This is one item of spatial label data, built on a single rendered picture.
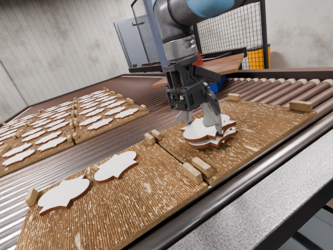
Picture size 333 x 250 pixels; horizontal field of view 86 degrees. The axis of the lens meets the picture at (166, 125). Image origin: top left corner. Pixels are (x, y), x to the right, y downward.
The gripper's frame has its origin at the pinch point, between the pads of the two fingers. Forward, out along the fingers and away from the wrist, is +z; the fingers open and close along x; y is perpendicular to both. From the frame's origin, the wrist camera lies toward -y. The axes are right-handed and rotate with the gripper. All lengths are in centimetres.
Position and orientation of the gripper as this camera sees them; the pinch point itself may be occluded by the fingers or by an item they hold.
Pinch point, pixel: (204, 127)
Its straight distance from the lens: 53.2
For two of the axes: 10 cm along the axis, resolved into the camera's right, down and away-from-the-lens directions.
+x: 6.4, 1.3, -7.6
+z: 2.7, 8.8, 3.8
